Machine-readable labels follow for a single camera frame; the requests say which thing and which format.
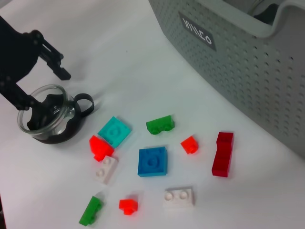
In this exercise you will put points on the dark red long toy brick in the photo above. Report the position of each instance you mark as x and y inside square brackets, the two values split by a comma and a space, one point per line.
[222, 155]

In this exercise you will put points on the white two-stud toy brick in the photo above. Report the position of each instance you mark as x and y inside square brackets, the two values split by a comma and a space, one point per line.
[178, 198]
[106, 169]

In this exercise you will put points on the grey-green perforated storage bin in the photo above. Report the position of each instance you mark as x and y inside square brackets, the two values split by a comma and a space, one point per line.
[238, 71]

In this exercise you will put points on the green toy brick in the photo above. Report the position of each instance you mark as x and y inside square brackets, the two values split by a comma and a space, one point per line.
[90, 211]
[159, 125]

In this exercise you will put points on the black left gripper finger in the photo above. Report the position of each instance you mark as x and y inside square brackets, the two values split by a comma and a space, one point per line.
[14, 95]
[53, 60]

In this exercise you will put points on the red-orange sloped toy brick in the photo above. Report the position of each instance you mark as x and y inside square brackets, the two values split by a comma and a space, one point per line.
[100, 146]

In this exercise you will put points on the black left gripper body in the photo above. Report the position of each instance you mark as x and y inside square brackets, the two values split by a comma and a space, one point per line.
[16, 55]

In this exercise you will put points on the blue square toy brick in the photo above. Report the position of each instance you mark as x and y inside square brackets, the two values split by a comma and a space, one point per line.
[152, 162]

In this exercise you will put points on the small red-orange toy brick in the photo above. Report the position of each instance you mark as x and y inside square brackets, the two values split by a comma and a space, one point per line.
[128, 205]
[189, 144]

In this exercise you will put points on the teal square toy brick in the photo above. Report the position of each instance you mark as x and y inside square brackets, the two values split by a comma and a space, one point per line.
[114, 131]

